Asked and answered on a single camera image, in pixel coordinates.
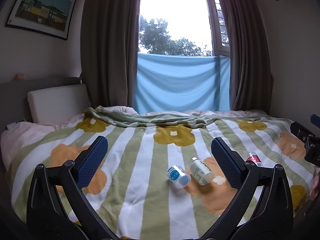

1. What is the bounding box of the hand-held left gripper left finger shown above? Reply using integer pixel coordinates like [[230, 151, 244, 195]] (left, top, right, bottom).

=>
[[26, 135, 118, 240]]

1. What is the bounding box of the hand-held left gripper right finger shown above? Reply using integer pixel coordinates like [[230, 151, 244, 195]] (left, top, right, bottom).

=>
[[200, 137, 294, 240]]

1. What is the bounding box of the green label plastic cup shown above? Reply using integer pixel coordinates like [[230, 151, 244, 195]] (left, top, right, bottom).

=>
[[187, 157, 215, 186]]

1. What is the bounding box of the red label plastic cup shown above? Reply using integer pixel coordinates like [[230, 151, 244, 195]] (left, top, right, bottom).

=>
[[246, 152, 264, 167]]

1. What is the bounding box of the blue label plastic cup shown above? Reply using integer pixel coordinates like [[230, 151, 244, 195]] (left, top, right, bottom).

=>
[[167, 165, 192, 189]]

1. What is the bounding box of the pink cloth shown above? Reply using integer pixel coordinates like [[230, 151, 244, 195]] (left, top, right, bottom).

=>
[[309, 168, 320, 201]]

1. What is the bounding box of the white cushion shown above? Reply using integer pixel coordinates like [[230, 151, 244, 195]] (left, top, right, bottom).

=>
[[27, 83, 92, 126]]

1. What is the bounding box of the striped flower print blanket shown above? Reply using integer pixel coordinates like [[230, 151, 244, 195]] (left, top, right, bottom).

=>
[[10, 105, 318, 240]]

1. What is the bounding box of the pink bed sheet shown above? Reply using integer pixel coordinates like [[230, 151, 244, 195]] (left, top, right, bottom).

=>
[[0, 113, 85, 172]]

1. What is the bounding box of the light blue cloth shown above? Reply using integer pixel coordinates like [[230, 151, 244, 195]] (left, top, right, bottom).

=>
[[132, 53, 232, 113]]

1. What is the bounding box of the brown curtain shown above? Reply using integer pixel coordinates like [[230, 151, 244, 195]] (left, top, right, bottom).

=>
[[80, 0, 143, 113], [220, 0, 273, 112]]

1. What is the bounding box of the grey headboard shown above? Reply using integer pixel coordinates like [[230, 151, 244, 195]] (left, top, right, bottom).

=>
[[0, 76, 83, 132]]

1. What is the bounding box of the tree outside window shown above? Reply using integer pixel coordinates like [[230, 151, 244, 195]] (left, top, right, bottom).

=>
[[138, 14, 213, 57]]

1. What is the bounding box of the window frame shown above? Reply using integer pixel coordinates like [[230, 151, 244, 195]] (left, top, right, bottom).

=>
[[203, 0, 231, 57]]

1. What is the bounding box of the framed wall picture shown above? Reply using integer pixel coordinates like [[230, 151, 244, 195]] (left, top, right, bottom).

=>
[[5, 0, 77, 41]]

